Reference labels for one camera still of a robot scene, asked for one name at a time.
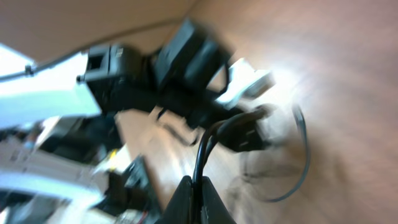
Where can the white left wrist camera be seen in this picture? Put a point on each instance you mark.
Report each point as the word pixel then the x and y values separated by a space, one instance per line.
pixel 245 82

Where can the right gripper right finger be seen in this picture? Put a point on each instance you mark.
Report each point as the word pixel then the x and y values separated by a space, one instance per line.
pixel 212 208

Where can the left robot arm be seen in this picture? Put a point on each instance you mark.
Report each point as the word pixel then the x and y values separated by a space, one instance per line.
pixel 53 122

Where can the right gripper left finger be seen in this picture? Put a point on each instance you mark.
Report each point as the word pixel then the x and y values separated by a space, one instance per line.
pixel 178 208

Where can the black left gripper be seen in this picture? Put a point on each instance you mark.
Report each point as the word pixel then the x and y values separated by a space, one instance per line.
pixel 240 129

